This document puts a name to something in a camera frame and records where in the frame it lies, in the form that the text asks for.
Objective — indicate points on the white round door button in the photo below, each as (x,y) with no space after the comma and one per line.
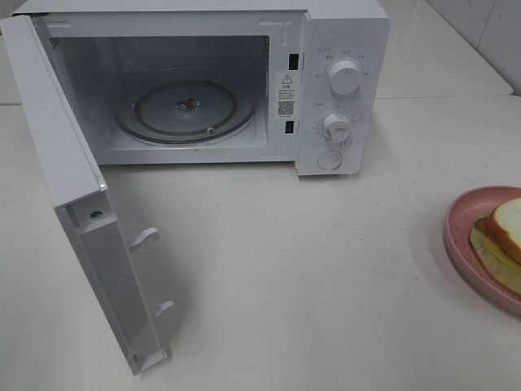
(330,160)

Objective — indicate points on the pink plate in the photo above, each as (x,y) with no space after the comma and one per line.
(459,220)

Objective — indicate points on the white bread sandwich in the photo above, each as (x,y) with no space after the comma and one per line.
(496,240)

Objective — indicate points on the white warning label sticker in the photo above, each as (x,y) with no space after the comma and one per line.
(286,94)

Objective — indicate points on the white microwave oven body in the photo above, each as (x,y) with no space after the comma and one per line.
(95,44)

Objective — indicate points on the glass turntable plate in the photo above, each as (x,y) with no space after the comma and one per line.
(180,106)

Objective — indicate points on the white upper power knob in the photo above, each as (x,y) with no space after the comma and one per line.
(344,76)

